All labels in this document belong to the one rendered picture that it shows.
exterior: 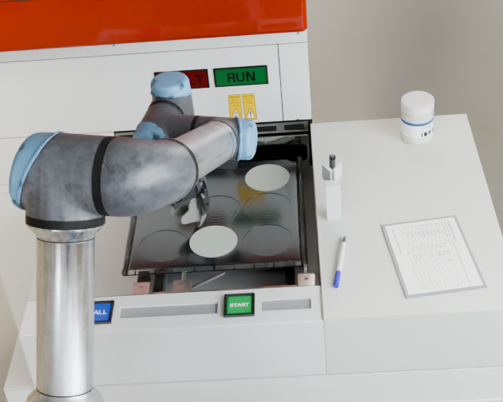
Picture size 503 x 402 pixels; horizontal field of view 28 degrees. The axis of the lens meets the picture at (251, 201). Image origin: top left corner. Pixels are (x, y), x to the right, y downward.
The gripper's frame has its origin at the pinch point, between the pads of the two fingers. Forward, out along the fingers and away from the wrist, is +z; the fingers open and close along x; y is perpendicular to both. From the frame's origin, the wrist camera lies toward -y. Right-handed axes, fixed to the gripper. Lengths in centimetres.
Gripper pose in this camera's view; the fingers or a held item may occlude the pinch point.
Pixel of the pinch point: (200, 219)
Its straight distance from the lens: 210.1
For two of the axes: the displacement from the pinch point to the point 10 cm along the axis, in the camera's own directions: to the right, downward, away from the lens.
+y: -8.1, 4.1, -4.2
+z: 0.8, 7.9, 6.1
